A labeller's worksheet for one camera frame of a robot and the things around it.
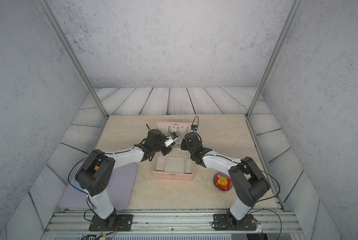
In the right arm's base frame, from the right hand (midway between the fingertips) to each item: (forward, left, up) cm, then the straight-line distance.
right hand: (185, 138), depth 90 cm
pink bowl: (-19, -23, -10) cm, 31 cm away
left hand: (-1, +6, -3) cm, 7 cm away
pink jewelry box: (-13, +6, -7) cm, 16 cm away
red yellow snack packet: (-22, -20, -10) cm, 32 cm away
